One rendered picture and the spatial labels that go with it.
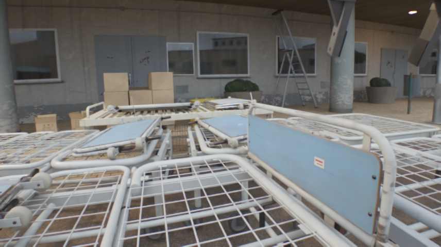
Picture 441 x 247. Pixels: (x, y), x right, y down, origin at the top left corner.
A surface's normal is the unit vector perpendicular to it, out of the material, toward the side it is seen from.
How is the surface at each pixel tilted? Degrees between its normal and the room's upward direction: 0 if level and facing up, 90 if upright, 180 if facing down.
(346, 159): 90
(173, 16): 90
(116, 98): 90
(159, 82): 90
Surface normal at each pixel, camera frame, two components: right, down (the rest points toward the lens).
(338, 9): -0.17, 0.51
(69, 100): 0.30, 0.11
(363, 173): -0.96, 0.07
